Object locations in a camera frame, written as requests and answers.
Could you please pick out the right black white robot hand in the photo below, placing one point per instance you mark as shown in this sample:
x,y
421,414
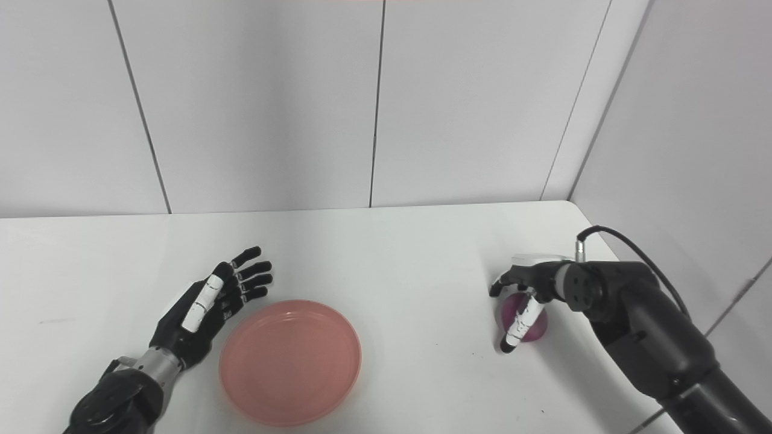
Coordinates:
x,y
531,283

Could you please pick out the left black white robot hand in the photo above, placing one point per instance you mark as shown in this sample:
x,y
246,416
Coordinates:
x,y
208,307

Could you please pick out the purple red onion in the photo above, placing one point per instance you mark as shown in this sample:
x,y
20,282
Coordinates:
x,y
534,325

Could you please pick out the pink round plate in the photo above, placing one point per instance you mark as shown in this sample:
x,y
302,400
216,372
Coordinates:
x,y
290,363

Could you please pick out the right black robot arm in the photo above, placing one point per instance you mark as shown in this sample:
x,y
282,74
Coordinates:
x,y
651,337

